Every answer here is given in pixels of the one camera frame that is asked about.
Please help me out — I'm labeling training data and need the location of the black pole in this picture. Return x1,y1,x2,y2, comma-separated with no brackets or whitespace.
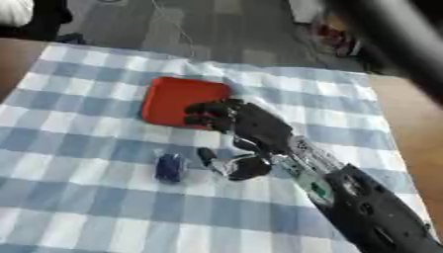
325,0,443,105

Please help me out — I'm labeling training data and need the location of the blue object in clear wrapper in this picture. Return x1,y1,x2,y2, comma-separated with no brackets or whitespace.
152,148,191,184

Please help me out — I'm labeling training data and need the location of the red and white bag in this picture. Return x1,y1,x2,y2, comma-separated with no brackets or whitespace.
310,13,364,57

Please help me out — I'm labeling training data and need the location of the person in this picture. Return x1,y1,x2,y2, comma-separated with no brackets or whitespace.
0,0,76,42

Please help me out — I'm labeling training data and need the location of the red square tray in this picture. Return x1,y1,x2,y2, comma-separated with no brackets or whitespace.
138,76,234,130

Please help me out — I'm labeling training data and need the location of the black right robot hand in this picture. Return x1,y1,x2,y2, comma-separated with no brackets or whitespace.
181,98,297,182

